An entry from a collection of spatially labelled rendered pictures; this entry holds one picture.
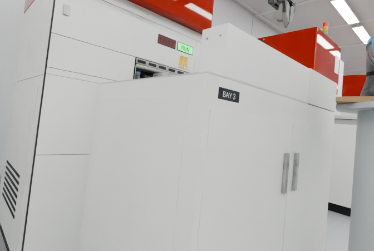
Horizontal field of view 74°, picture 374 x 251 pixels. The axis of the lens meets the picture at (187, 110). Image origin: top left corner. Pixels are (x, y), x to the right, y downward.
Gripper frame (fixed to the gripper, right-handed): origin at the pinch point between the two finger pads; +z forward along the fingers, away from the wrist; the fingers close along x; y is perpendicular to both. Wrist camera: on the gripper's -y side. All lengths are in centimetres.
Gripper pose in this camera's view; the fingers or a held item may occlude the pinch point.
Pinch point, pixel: (287, 23)
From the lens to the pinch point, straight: 107.2
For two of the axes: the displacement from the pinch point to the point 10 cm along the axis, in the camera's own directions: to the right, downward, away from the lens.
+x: -7.3, -1.0, -6.8
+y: -6.8, -0.3, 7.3
